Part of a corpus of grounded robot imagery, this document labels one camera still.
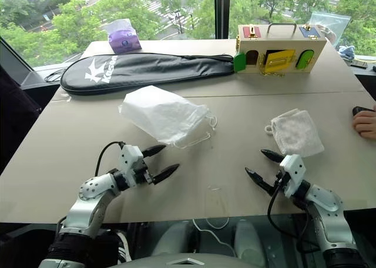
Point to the small black handheld device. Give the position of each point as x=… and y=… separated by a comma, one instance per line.
x=359, y=110

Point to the grey robot torso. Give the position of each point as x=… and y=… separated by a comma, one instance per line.
x=188, y=260

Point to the purple tissue pack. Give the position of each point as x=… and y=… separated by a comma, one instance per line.
x=124, y=40

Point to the black shoe white stripes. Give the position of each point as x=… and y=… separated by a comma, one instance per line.
x=122, y=247

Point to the dark window frame post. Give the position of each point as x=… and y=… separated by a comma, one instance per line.
x=222, y=12

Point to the clear plastic zip bag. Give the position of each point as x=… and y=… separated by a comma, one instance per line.
x=330, y=24

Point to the flat black device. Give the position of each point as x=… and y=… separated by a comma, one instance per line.
x=359, y=64

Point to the bystander bare hand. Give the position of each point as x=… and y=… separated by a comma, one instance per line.
x=367, y=125

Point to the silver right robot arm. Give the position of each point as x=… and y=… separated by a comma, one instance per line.
x=326, y=209

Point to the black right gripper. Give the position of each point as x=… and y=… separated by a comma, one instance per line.
x=280, y=183

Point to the wooden lock box toy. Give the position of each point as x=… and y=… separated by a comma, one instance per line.
x=282, y=56

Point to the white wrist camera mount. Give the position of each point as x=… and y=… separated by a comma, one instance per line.
x=129, y=162
x=292, y=171

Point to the grey rounded shape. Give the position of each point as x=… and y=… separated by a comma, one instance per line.
x=248, y=241
x=173, y=237

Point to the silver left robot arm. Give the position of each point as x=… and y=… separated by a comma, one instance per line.
x=88, y=204

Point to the black racket cover bag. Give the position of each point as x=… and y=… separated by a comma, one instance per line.
x=141, y=71

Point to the blue cloth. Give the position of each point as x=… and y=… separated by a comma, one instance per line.
x=346, y=53

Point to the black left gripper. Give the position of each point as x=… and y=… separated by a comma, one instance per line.
x=143, y=174

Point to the white cloth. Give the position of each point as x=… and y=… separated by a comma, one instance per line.
x=296, y=133

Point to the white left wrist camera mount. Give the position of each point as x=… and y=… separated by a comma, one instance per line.
x=129, y=162

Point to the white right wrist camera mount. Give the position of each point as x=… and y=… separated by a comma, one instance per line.
x=292, y=171

